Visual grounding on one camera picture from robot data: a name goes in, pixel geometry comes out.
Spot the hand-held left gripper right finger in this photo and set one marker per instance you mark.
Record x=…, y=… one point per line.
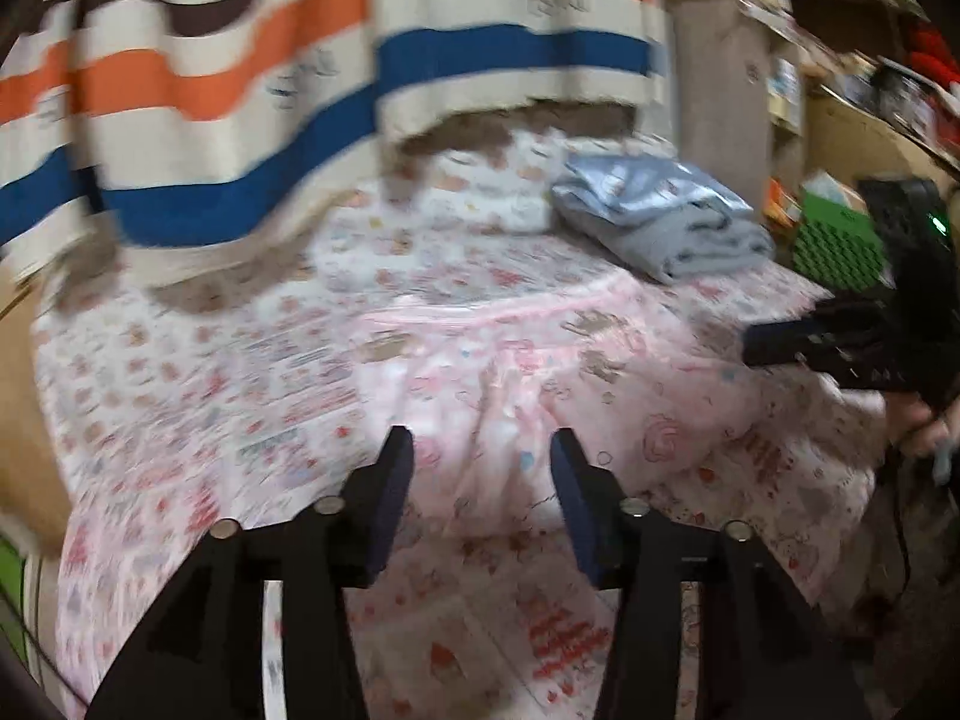
x=581, y=517

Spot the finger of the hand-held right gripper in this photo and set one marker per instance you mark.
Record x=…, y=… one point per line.
x=780, y=341

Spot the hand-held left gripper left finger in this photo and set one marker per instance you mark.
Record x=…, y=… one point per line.
x=390, y=510

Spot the pink printed pants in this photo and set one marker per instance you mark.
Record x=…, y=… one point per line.
x=562, y=360

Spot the light blue cat-print pants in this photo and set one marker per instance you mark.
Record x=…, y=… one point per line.
x=660, y=232

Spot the person's right hand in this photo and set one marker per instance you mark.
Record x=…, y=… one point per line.
x=919, y=427

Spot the green patterned box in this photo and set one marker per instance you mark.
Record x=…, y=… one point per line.
x=832, y=247

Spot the orange packet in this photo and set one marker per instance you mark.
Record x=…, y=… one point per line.
x=781, y=202

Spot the cluttered wooden shelf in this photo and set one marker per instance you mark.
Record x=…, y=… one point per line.
x=847, y=131

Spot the printed bed sheet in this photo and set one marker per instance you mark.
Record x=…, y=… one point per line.
x=225, y=390

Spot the red cloth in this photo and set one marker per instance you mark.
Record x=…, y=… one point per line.
x=937, y=52

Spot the grey cabinet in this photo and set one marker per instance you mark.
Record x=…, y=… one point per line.
x=720, y=90

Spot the bear-print white pillow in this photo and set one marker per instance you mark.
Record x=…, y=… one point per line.
x=480, y=195

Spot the brown cardboard sheet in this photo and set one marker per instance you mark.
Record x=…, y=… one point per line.
x=22, y=405

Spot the striped hanging cloth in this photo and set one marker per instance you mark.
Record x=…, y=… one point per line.
x=225, y=90

